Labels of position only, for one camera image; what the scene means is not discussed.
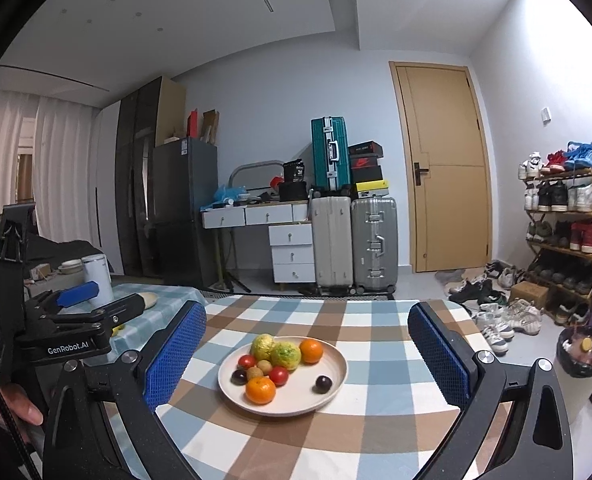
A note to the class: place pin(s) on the beige suitcase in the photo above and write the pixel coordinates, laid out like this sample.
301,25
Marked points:
331,245

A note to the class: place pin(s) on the silver suitcase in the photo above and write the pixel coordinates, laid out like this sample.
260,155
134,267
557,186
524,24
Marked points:
373,245

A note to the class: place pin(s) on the flat cardboard pieces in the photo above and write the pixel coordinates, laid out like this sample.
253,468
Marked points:
210,125

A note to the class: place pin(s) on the yellow-green guava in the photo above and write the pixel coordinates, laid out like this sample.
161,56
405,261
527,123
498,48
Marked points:
262,346

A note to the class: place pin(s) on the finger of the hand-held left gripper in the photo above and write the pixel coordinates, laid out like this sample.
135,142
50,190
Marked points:
125,307
78,294

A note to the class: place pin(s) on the white cylindrical container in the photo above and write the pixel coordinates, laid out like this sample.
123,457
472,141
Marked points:
98,280

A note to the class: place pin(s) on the rough green citrus fruit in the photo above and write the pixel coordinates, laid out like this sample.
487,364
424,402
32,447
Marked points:
286,355

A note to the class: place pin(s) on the small brown longan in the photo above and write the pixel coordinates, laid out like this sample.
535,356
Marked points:
255,374
264,365

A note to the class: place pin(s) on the brown cardboard box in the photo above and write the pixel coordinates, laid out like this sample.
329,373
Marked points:
528,294

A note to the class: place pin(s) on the black paper bag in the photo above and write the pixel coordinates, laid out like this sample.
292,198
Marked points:
294,172

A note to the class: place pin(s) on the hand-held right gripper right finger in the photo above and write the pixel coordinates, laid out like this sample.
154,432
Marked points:
441,355

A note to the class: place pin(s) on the small cream plate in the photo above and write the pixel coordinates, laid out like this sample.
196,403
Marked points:
149,300

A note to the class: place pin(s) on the small red tomato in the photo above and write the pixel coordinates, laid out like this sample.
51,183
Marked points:
247,361

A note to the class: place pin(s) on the dark tall wardrobe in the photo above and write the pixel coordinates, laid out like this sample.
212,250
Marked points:
135,160

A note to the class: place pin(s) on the shoe rack with shoes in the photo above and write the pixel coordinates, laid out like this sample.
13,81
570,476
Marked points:
556,195

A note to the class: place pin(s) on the white drawer desk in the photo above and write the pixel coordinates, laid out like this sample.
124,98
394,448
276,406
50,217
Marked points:
286,240

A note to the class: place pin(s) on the person's left hand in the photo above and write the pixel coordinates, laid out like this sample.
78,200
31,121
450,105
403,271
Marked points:
20,407

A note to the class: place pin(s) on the pile of shoes on floor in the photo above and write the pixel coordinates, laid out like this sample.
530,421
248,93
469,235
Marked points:
501,315

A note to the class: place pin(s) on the yellow wooden door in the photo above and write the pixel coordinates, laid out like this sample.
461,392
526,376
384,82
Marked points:
441,170

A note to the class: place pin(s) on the white curtain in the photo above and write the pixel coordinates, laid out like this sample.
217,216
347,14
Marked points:
55,170

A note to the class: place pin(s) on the black trash bin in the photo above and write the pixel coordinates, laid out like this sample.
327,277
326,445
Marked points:
583,362

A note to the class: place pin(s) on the large red tomato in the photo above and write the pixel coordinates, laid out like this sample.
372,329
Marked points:
279,375

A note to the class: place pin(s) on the red box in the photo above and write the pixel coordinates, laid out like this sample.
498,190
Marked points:
192,124

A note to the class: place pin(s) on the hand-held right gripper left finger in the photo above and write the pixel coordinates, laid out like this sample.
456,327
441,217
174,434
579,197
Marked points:
175,355

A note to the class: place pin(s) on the brown blue checkered tablecloth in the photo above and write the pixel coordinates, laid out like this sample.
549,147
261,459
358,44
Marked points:
376,332

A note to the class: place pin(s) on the black red shoebox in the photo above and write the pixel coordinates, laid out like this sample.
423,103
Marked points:
366,148

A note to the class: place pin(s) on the cream round plate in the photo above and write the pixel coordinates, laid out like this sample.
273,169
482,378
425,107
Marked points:
301,395

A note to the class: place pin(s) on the teal suitcase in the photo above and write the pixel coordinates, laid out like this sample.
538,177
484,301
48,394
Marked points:
331,155

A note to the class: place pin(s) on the dark grey refrigerator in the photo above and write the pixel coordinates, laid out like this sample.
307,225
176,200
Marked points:
185,210

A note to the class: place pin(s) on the blue plastic bag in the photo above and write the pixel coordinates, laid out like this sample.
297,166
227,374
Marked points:
229,195

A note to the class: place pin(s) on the black tripod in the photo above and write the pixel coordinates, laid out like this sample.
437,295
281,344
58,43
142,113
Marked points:
233,280

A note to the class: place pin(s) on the white bowl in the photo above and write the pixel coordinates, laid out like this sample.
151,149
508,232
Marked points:
69,266

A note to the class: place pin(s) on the arched grey mirror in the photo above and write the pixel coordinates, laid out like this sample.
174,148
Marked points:
256,167

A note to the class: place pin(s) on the grey doormat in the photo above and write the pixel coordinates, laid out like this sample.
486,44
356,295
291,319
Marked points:
453,276

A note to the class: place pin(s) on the orange mandarin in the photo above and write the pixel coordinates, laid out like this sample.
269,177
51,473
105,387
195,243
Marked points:
261,391
311,351

